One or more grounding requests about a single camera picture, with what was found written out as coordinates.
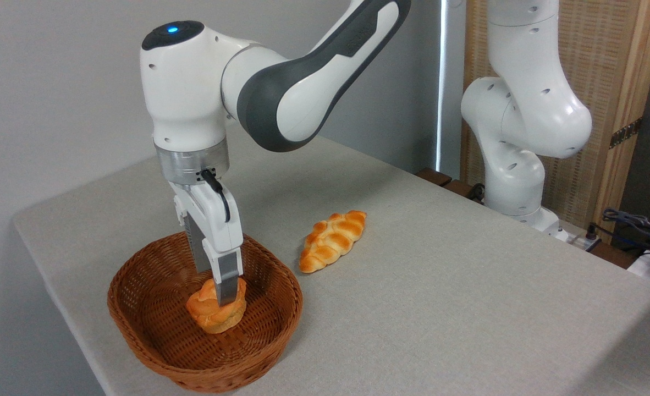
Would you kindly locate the brown wooden board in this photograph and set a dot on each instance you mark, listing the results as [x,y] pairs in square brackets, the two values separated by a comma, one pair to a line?
[613,254]

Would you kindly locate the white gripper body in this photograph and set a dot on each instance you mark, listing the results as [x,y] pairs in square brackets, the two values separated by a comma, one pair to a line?
[218,220]

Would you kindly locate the long braided bread loaf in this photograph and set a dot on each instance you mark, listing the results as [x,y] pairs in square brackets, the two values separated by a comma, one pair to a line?
[330,239]

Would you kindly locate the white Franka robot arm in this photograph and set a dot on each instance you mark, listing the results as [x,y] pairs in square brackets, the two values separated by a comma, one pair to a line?
[193,93]

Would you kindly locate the dark brown wooden block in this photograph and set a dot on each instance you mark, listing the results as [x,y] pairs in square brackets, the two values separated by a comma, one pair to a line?
[460,188]
[434,176]

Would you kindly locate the brown wicker basket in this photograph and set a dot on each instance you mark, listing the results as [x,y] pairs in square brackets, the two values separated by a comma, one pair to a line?
[154,308]

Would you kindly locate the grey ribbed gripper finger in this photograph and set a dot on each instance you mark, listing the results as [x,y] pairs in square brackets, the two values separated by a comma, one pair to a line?
[227,280]
[197,247]

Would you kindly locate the white power strip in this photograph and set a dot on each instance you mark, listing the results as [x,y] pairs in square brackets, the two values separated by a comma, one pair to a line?
[580,239]

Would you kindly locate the round knotted bread roll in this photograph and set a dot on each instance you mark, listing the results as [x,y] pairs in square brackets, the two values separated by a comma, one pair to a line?
[215,319]

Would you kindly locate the dark metal screen hinge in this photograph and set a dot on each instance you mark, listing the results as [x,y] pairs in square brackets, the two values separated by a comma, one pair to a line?
[626,132]

